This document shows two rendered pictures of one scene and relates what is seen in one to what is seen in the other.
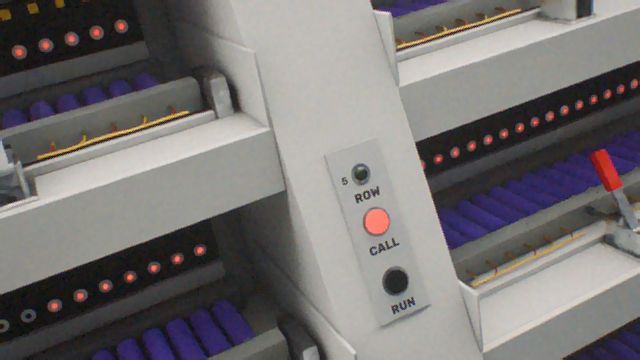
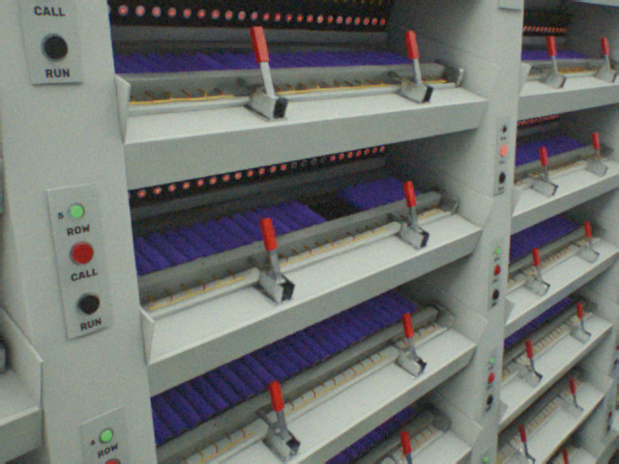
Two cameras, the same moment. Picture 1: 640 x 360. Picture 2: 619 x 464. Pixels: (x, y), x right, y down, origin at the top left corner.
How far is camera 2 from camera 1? 0.74 m
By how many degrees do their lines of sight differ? 27
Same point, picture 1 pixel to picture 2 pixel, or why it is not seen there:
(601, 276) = (538, 199)
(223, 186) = (468, 119)
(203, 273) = (379, 160)
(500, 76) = (538, 103)
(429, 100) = (520, 105)
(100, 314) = (344, 168)
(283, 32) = (500, 60)
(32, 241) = (426, 121)
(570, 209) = (520, 171)
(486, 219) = not seen: hidden behind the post
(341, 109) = (505, 100)
